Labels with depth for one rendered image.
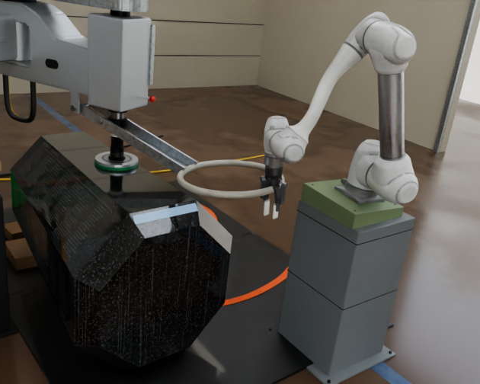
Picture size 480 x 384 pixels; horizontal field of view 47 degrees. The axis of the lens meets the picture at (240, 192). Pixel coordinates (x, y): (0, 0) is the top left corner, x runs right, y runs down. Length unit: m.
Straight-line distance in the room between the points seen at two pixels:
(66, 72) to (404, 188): 1.65
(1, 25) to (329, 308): 2.07
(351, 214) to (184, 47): 6.46
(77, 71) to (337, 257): 1.50
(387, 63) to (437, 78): 4.92
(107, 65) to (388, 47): 1.25
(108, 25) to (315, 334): 1.76
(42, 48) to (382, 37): 1.61
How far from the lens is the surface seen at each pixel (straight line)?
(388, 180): 2.37
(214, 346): 2.90
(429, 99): 7.16
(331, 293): 2.65
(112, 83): 2.61
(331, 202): 2.51
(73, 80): 2.78
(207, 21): 8.76
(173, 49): 8.51
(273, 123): 2.24
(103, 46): 2.62
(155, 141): 2.73
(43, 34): 2.87
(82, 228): 2.45
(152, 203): 2.39
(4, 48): 2.98
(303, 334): 2.89
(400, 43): 2.13
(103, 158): 2.82
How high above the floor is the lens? 1.80
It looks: 22 degrees down
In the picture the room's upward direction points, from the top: 7 degrees clockwise
